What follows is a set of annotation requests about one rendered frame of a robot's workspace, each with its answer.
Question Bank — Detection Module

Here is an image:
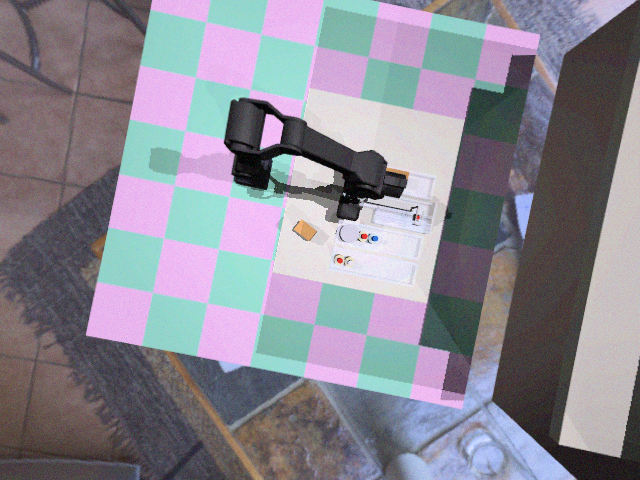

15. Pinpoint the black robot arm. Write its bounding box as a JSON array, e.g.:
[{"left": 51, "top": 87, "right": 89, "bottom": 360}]
[{"left": 224, "top": 97, "right": 408, "bottom": 200}]

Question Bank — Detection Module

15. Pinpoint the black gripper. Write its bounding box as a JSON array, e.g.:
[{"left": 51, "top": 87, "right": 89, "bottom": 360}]
[{"left": 336, "top": 180, "right": 367, "bottom": 221}]

